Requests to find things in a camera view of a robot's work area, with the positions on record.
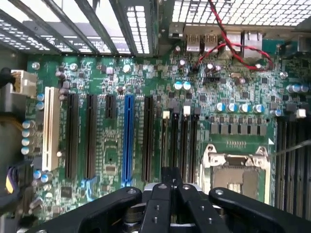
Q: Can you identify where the short black expansion slot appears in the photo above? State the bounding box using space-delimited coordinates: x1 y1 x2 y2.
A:
104 94 117 120

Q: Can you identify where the green motherboard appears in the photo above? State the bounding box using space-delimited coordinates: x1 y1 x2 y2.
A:
25 36 311 220

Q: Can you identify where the silver locking lever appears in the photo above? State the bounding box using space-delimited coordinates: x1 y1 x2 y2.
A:
270 139 311 156

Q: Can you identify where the white expansion slot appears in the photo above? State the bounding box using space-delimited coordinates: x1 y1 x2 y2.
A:
41 86 61 172

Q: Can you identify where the blue expansion slot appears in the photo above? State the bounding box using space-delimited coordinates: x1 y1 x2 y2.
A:
121 94 135 185

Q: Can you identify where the red and black twisted wire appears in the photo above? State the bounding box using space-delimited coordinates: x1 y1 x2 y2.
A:
191 0 275 72

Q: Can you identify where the black RAM slot white latch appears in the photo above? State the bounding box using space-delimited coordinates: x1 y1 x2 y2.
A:
180 105 192 184
296 108 311 220
160 110 170 168

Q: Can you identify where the grey metal PC case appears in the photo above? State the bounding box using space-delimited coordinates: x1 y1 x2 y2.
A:
0 0 311 233

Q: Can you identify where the silver double USB port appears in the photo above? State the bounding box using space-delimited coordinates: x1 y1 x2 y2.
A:
185 32 219 53

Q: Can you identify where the silver CPU socket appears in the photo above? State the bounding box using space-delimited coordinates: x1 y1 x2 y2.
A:
200 143 272 205

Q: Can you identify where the long black expansion slot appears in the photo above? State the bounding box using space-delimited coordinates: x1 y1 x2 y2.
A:
65 93 80 181
141 95 155 183
85 94 98 181

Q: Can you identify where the white power connector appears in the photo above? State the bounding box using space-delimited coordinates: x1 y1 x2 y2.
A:
10 69 38 99

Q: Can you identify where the silver ethernet port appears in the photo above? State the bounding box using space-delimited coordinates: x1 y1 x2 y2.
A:
242 30 263 59

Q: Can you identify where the purple and yellow wire bundle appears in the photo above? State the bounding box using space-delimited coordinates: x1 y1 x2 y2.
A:
5 166 20 194

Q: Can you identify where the black sleeved cable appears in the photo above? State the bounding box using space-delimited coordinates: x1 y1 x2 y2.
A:
0 67 13 89

